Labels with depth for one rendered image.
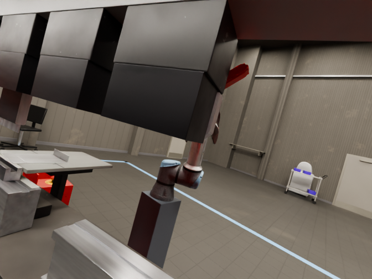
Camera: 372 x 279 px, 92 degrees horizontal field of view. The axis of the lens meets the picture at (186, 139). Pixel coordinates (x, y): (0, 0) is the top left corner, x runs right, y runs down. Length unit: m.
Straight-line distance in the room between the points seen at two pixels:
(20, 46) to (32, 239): 0.41
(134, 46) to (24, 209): 0.43
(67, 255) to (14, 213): 0.21
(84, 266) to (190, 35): 0.35
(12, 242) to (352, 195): 9.75
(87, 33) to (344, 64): 10.74
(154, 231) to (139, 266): 0.80
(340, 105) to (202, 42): 10.04
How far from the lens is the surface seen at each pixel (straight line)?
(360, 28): 0.29
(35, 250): 0.52
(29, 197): 0.55
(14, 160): 0.63
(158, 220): 1.11
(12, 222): 0.56
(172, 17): 0.27
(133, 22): 0.31
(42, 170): 0.59
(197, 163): 1.04
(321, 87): 10.52
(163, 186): 1.10
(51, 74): 0.42
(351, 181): 9.77
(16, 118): 0.58
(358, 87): 10.48
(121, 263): 0.34
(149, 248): 1.19
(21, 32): 0.56
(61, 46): 0.42
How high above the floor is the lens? 1.18
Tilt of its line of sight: 1 degrees down
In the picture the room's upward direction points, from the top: 15 degrees clockwise
